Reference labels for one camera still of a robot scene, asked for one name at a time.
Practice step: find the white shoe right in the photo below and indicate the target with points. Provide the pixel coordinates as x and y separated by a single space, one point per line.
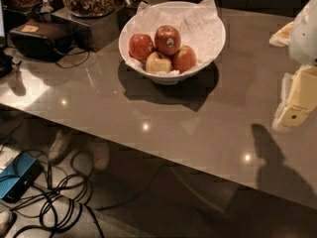
101 155

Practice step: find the white bowl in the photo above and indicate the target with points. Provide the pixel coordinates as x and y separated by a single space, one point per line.
171 78

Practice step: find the red apple left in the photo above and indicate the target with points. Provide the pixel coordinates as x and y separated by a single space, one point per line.
141 46

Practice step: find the dark pedestal block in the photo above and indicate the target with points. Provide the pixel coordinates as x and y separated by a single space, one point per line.
91 33

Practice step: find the red apple with sticker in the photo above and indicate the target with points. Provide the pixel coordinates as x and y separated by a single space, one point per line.
167 40

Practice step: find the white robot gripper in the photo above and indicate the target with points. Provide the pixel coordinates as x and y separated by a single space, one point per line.
304 34

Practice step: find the white shoe left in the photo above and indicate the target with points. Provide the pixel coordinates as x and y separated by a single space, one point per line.
59 148

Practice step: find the black device box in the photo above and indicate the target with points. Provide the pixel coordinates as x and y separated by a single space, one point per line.
42 41

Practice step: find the blue box on floor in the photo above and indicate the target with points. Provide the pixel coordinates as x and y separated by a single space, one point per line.
17 177

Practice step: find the red apple right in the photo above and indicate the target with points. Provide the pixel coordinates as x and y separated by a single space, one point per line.
184 59

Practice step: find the white paper liner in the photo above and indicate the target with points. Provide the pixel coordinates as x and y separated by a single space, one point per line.
194 23

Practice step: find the white shoe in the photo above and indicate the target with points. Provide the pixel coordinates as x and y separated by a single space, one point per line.
101 155
59 148

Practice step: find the metal scoop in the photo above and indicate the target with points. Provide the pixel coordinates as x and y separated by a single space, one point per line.
46 7

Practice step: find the yellowish apple front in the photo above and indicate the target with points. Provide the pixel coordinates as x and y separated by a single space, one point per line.
157 62

